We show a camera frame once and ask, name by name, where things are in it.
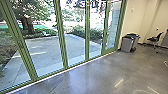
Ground black office chair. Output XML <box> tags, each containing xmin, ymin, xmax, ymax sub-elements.
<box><xmin>146</xmin><ymin>31</ymin><xmax>165</xmax><ymax>54</ymax></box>

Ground green framed glass door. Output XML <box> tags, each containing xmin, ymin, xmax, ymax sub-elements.
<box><xmin>100</xmin><ymin>0</ymin><xmax>128</xmax><ymax>55</ymax></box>

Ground green bushes outside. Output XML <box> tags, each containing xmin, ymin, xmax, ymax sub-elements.
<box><xmin>0</xmin><ymin>25</ymin><xmax>104</xmax><ymax>44</ymax></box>

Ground grey indoor trash bin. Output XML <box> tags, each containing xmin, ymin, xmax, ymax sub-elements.
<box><xmin>120</xmin><ymin>35</ymin><xmax>135</xmax><ymax>53</ymax></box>

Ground tree outside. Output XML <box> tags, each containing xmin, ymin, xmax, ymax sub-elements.
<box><xmin>9</xmin><ymin>0</ymin><xmax>56</xmax><ymax>34</ymax></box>

